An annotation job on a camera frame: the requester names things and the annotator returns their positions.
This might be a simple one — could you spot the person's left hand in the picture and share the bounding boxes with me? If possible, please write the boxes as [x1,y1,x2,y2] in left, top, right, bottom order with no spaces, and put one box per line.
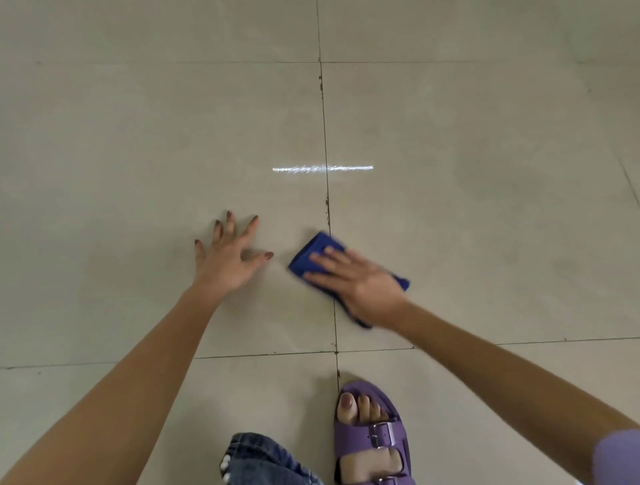
[193,211,275,301]

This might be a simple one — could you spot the person's right hand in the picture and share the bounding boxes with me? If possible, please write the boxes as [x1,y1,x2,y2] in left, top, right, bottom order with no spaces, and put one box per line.
[302,247,411,330]

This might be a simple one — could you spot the blue cloth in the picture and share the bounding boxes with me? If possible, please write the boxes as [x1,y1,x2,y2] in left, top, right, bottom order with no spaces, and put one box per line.
[287,231,411,330]

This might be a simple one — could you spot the person's right forearm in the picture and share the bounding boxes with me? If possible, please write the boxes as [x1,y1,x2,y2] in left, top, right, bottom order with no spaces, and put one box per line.
[395,302,640,483]

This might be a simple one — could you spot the person's left forearm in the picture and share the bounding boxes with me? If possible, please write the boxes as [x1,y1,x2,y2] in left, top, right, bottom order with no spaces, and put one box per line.
[0,287,221,485]

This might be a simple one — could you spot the person's foot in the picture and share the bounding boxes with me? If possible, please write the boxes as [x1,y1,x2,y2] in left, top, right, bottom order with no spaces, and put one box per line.
[335,392,405,485]

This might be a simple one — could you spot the beige tiled floor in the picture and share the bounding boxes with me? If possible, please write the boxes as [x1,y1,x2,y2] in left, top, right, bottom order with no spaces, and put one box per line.
[0,0,640,485]

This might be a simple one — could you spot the purple sandal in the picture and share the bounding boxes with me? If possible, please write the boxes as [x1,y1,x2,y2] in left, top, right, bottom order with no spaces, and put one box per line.
[332,380,417,485]

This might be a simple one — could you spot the blue denim jeans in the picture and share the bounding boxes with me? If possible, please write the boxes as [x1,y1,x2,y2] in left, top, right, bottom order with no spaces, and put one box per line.
[218,432,326,485]

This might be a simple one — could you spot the purple shirt sleeve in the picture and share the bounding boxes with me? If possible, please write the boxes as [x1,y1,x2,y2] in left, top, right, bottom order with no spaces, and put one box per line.
[592,428,640,485]

